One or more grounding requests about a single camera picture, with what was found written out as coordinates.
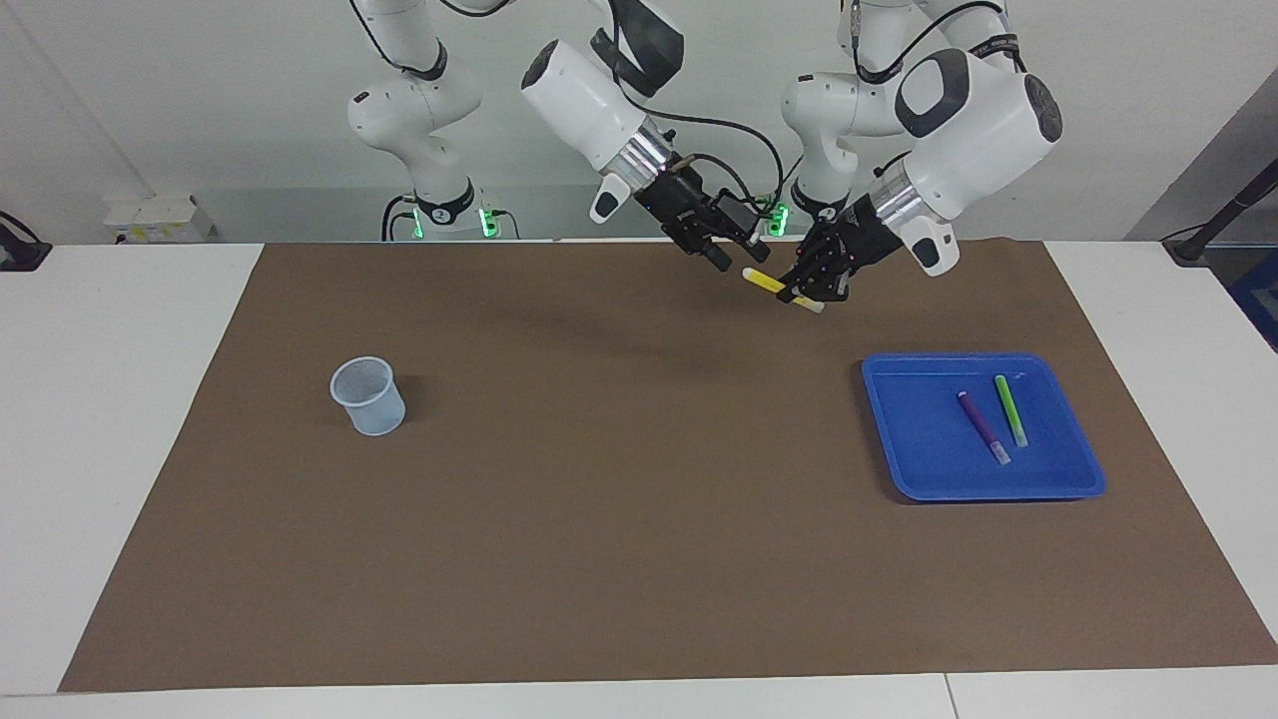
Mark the pale blue mesh cup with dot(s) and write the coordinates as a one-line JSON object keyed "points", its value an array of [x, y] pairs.
{"points": [[371, 404]]}

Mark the black clamp mount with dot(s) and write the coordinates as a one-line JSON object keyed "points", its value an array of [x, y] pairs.
{"points": [[22, 255]]}

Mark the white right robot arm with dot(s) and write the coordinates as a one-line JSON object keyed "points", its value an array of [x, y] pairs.
{"points": [[589, 100]]}

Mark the green pen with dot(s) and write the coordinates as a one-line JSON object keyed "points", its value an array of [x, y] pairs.
{"points": [[1010, 410]]}

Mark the black stand pole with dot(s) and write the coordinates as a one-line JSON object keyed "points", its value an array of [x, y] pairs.
{"points": [[1223, 215]]}

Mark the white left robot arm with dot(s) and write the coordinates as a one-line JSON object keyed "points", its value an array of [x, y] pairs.
{"points": [[968, 130]]}

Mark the yellow pen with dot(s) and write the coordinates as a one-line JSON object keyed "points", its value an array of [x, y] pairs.
{"points": [[764, 281]]}

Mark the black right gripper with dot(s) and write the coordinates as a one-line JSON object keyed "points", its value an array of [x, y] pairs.
{"points": [[684, 200]]}

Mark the blue plastic tray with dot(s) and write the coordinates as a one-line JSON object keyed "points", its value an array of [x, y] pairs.
{"points": [[934, 469]]}

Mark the purple pen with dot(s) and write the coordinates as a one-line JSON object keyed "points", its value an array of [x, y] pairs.
{"points": [[983, 427]]}

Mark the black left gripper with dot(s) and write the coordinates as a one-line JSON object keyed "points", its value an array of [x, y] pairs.
{"points": [[867, 235]]}

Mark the brown table mat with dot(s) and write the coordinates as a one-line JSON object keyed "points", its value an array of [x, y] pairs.
{"points": [[639, 519]]}

